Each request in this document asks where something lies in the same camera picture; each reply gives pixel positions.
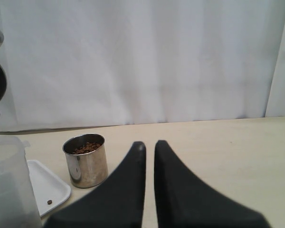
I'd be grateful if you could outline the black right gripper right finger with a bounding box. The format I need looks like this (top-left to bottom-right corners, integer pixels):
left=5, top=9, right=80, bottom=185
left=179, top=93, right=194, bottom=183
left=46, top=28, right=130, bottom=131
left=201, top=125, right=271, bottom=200
left=154, top=140, right=270, bottom=228

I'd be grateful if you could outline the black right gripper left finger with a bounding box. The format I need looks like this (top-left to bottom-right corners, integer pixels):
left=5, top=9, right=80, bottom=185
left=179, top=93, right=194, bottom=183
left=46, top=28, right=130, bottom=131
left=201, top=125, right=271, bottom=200
left=44, top=142, right=146, bottom=228

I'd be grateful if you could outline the white plastic tray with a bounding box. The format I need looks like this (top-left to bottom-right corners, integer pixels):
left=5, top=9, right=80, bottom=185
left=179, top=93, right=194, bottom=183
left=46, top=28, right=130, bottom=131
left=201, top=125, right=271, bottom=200
left=27, top=160, right=71, bottom=217

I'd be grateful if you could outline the translucent plastic pitcher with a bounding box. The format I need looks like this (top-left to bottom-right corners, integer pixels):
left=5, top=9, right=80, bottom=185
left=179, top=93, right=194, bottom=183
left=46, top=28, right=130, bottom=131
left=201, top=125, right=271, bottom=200
left=0, top=136, right=42, bottom=228

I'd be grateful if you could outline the white curtain backdrop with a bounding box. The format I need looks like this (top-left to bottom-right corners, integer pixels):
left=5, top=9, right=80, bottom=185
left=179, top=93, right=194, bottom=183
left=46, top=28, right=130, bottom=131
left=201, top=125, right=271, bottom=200
left=0, top=0, right=285, bottom=132

